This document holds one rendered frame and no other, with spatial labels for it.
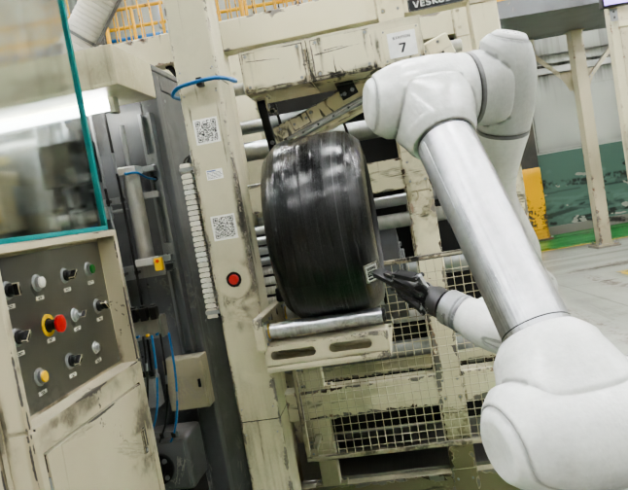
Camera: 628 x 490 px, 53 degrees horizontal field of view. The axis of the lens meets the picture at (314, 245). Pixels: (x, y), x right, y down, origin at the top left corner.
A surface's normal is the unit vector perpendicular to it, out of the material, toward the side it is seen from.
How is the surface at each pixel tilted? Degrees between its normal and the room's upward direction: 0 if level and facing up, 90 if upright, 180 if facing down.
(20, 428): 90
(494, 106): 125
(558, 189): 90
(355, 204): 81
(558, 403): 42
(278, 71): 90
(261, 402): 90
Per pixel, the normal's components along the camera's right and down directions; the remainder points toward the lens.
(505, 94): 0.40, 0.41
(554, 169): 0.02, 0.06
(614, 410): 0.07, -0.50
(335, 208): -0.16, -0.11
